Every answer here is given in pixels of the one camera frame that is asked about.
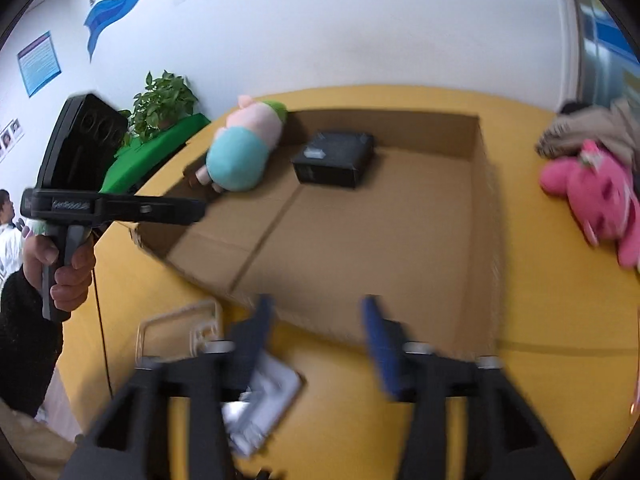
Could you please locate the wooden desktop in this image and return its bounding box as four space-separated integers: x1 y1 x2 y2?
52 85 640 480

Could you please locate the person's left forearm black sleeve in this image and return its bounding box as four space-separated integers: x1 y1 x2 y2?
0 267 63 418

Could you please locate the blue wall banner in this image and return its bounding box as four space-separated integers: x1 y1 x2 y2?
582 7 640 68

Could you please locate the bright pink plush toy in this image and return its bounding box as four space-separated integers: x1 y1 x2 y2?
539 140 640 273

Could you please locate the torn cardboard box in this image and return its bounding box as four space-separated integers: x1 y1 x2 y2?
131 107 506 361

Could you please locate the beige cloth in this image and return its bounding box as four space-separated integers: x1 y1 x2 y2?
535 97 640 171

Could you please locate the pink plush toy green hair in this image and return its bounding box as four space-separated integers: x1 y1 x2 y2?
182 94 290 193

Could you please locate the silver plastic package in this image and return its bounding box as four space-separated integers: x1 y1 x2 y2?
220 350 306 458

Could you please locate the blue wave wall decal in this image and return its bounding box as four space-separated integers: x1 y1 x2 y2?
83 0 166 63

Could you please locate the small photo wall poster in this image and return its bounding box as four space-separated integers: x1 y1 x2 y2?
0 119 26 162

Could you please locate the white plastic frame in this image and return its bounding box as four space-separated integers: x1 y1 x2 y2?
136 299 223 363

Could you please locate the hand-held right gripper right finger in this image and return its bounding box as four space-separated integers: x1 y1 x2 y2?
361 295 576 480

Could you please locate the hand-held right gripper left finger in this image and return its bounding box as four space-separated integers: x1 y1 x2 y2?
62 294 276 480

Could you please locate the black cable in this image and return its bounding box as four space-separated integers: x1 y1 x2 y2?
91 260 110 396

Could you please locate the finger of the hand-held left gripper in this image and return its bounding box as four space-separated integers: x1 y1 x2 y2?
145 196 207 226

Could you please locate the person's left hand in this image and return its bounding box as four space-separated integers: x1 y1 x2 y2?
22 232 97 313

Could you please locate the blue framed wall poster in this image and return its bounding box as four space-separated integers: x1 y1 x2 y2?
16 31 62 98

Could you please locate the person's beige clothing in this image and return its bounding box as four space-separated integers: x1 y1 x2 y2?
0 400 83 480

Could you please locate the green potted plant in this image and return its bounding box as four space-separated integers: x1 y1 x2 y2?
120 71 200 148

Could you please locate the black rectangular box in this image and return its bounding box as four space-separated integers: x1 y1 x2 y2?
291 131 376 190

